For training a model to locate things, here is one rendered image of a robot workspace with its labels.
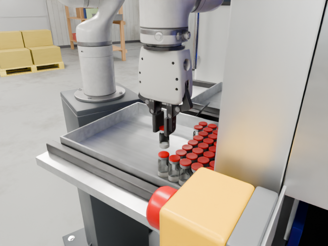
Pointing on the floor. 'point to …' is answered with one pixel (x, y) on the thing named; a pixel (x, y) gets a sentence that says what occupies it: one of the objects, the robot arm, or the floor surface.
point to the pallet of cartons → (28, 51)
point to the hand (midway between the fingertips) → (163, 123)
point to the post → (265, 86)
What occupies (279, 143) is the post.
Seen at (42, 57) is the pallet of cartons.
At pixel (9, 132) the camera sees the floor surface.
